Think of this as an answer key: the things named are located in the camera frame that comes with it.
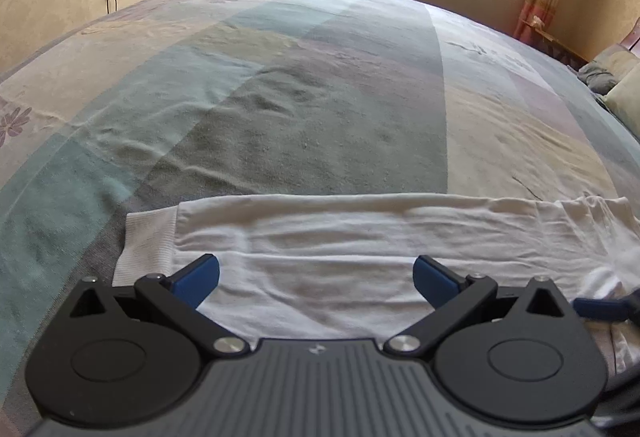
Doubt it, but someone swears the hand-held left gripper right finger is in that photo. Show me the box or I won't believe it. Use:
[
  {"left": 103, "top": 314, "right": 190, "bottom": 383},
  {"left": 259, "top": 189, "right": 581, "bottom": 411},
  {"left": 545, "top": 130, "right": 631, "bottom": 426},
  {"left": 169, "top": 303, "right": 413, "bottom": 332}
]
[{"left": 382, "top": 254, "right": 577, "bottom": 361}]

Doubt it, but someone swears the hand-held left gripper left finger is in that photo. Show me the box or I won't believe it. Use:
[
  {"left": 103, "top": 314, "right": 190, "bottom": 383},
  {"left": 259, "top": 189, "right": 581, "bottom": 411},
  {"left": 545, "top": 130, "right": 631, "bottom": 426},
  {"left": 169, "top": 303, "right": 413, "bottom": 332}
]
[{"left": 59, "top": 253, "right": 251, "bottom": 361}]

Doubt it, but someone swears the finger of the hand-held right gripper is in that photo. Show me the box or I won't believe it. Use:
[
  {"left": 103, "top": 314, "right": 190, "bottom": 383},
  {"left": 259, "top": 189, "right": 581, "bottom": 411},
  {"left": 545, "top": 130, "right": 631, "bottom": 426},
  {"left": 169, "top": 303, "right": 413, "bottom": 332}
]
[{"left": 573, "top": 289, "right": 640, "bottom": 323}]

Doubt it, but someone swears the white printed sweatshirt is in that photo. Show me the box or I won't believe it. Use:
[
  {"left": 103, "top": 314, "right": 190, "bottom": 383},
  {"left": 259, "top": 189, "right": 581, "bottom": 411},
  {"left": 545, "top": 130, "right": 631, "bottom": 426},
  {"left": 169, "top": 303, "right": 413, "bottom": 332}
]
[{"left": 112, "top": 192, "right": 640, "bottom": 374}]

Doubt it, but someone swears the pale patchwork pillow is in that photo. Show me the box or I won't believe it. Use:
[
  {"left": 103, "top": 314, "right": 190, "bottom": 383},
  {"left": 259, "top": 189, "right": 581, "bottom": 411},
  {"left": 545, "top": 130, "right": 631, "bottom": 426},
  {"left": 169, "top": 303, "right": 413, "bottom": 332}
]
[{"left": 602, "top": 62, "right": 640, "bottom": 138}]

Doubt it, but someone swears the grey crumpled cloth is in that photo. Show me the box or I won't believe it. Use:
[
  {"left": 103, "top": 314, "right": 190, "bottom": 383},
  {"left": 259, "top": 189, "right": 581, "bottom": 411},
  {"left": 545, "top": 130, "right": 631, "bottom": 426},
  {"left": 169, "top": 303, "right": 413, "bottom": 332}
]
[{"left": 577, "top": 44, "right": 632, "bottom": 96}]

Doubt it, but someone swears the wooden bedside shelf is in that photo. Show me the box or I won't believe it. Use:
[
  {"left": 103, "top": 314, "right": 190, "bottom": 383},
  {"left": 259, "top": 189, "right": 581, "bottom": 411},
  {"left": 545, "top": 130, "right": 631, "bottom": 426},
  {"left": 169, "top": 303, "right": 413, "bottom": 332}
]
[{"left": 520, "top": 14, "right": 592, "bottom": 69}]

